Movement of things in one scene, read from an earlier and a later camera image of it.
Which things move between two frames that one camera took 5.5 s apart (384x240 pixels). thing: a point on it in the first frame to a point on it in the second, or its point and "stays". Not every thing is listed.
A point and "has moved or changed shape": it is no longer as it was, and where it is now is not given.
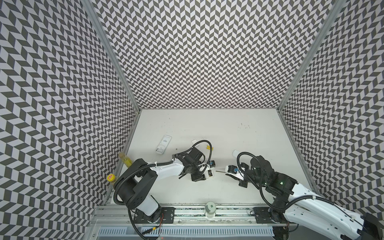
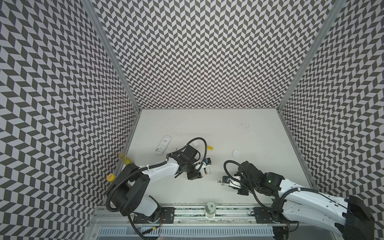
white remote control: [209, 173] has moved or changed shape
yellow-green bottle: [126, 160] stays
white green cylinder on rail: [210, 209] stays
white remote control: [163, 144] stays
